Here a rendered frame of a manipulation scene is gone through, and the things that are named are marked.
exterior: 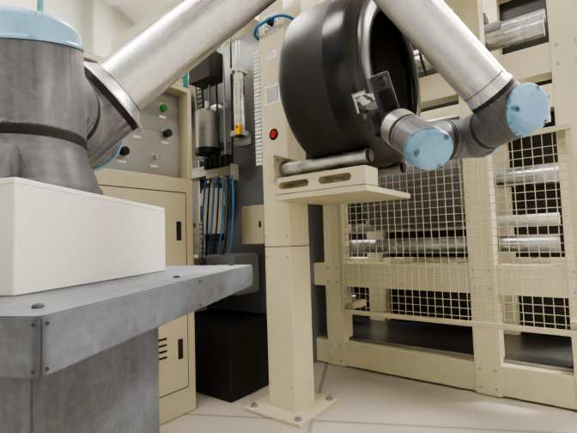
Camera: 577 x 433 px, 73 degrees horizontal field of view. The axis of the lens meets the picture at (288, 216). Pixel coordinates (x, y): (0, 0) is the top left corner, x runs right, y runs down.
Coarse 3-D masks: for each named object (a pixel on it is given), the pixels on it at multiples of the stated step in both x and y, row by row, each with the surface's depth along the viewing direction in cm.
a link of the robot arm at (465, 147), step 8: (448, 120) 86; (456, 120) 86; (464, 120) 85; (456, 128) 84; (464, 128) 83; (456, 136) 83; (464, 136) 84; (456, 144) 84; (464, 144) 84; (472, 144) 83; (456, 152) 85; (464, 152) 86; (472, 152) 85; (480, 152) 84; (488, 152) 88; (448, 160) 88
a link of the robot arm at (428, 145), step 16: (400, 128) 87; (416, 128) 83; (432, 128) 81; (448, 128) 84; (400, 144) 87; (416, 144) 81; (432, 144) 81; (448, 144) 82; (416, 160) 83; (432, 160) 83
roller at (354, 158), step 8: (352, 152) 124; (360, 152) 122; (368, 152) 120; (304, 160) 136; (312, 160) 133; (320, 160) 130; (328, 160) 128; (336, 160) 127; (344, 160) 125; (352, 160) 123; (360, 160) 122; (368, 160) 121; (288, 168) 138; (296, 168) 136; (304, 168) 135; (312, 168) 133; (320, 168) 132; (328, 168) 131
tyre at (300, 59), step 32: (352, 0) 116; (288, 32) 126; (320, 32) 116; (352, 32) 112; (384, 32) 150; (288, 64) 122; (320, 64) 115; (352, 64) 112; (384, 64) 160; (288, 96) 124; (320, 96) 117; (416, 96) 148; (320, 128) 123; (352, 128) 118; (384, 160) 130
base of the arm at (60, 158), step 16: (0, 128) 48; (16, 128) 48; (32, 128) 49; (48, 128) 51; (0, 144) 47; (16, 144) 48; (32, 144) 49; (48, 144) 50; (64, 144) 52; (80, 144) 55; (0, 160) 47; (16, 160) 48; (32, 160) 48; (48, 160) 49; (64, 160) 51; (80, 160) 54; (0, 176) 46; (16, 176) 48; (32, 176) 47; (48, 176) 48; (64, 176) 50; (80, 176) 52; (96, 192) 54
